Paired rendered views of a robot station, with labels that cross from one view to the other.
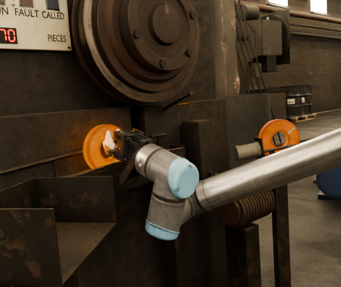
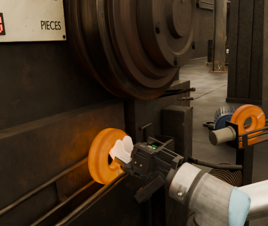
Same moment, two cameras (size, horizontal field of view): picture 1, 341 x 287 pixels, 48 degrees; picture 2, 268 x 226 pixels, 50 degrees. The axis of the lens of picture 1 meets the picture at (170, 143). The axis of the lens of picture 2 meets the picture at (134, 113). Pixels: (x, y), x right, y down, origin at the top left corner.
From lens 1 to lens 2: 0.58 m
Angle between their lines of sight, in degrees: 15
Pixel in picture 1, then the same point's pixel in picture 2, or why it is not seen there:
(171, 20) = (185, 10)
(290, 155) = not seen: outside the picture
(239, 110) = not seen: hidden behind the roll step
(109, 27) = (125, 17)
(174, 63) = (183, 58)
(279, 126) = (250, 111)
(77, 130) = (78, 138)
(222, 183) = (258, 202)
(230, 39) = not seen: hidden behind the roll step
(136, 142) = (161, 158)
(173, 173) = (236, 213)
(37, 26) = (28, 10)
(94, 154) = (102, 167)
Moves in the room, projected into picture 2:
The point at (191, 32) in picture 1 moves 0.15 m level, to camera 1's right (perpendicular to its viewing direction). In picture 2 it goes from (196, 22) to (240, 21)
